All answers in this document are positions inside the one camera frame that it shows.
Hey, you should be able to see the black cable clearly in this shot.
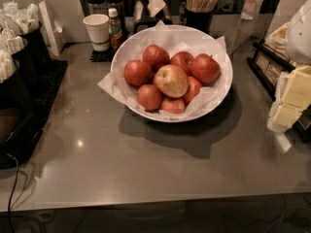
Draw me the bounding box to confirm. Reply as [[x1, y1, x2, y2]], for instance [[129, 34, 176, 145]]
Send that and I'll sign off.
[[6, 153, 20, 233]]

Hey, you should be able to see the black shaker right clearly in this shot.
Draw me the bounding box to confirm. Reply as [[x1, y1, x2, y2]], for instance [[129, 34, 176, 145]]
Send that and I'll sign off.
[[106, 0, 127, 35]]

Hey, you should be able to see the red apple under right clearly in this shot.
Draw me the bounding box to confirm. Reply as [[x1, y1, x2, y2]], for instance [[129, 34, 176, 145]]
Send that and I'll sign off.
[[182, 76, 202, 105]]

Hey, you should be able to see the red apple top middle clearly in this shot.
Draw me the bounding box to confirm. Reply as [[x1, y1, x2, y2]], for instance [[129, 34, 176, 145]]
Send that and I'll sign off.
[[170, 50, 194, 76]]

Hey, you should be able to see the red apple front left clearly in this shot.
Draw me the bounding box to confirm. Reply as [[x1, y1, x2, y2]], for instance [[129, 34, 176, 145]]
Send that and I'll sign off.
[[137, 84, 162, 111]]

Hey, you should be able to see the white paper cup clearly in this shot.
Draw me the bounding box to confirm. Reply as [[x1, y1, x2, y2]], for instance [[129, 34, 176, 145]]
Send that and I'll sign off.
[[83, 14, 110, 51]]

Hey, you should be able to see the black coaster mat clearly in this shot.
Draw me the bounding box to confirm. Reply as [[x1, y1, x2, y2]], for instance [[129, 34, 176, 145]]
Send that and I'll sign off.
[[90, 50, 114, 62]]

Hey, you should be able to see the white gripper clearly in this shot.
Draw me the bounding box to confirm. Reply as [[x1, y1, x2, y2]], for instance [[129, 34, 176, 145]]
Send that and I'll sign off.
[[264, 0, 311, 132]]

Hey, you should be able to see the small brown sauce bottle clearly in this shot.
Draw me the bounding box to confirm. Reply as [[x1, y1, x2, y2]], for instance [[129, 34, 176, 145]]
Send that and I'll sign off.
[[108, 8, 123, 50]]

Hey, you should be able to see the white paper bowl liner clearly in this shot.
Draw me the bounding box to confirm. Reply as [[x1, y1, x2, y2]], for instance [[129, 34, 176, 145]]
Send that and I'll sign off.
[[97, 19, 232, 120]]

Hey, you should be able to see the yellow-red apple centre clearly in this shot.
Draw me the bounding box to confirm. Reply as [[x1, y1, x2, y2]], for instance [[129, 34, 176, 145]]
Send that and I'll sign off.
[[154, 65, 189, 98]]

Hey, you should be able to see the black cup of stirrers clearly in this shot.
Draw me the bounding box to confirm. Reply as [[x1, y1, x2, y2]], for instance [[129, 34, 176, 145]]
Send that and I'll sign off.
[[186, 0, 218, 32]]

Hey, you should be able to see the black napkin holder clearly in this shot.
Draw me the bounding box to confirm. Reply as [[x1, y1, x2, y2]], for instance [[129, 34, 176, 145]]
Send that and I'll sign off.
[[133, 0, 172, 33]]

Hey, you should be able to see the black sachet rack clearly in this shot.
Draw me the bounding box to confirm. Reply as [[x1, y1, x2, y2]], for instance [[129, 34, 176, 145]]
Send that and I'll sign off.
[[247, 39, 311, 143]]

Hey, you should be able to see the white bowl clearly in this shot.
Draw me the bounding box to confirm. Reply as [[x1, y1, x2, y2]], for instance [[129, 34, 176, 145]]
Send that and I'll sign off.
[[110, 24, 234, 124]]

